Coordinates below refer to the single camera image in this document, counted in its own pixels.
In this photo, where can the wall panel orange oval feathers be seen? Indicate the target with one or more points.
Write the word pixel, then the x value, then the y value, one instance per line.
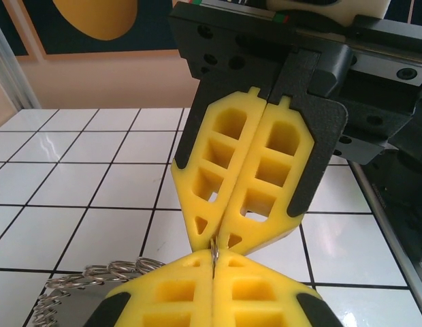
pixel 95 20

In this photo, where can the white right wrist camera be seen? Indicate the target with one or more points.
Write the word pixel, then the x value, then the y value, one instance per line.
pixel 316 8

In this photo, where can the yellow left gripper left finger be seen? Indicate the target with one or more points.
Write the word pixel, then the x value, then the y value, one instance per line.
pixel 163 299

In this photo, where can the round metal keyring disc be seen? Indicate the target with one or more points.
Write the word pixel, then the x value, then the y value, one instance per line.
pixel 81 303

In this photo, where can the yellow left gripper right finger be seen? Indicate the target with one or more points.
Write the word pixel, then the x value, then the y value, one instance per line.
pixel 265 299

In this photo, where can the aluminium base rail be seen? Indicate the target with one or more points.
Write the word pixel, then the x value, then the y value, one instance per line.
pixel 415 299

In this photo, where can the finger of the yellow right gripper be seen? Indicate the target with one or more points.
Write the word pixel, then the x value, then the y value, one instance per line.
pixel 275 170
pixel 214 163

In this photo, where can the aluminium corner post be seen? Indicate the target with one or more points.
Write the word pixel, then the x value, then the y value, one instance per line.
pixel 13 75

